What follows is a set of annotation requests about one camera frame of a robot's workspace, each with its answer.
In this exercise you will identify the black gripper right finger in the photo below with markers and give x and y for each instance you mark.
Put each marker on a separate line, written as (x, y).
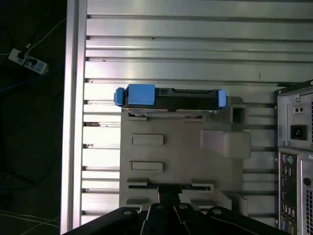
(207, 222)

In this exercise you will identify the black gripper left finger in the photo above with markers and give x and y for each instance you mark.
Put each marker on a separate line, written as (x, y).
(127, 221)

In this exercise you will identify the hard disk in blue carrier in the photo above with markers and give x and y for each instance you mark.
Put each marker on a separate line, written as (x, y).
(141, 95)

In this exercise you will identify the grey parts rack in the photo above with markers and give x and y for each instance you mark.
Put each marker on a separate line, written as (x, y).
(181, 151)

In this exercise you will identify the black PC case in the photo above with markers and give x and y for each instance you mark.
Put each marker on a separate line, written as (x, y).
(293, 147)

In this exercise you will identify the white power strip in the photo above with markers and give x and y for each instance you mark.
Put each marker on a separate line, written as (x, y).
(17, 56)

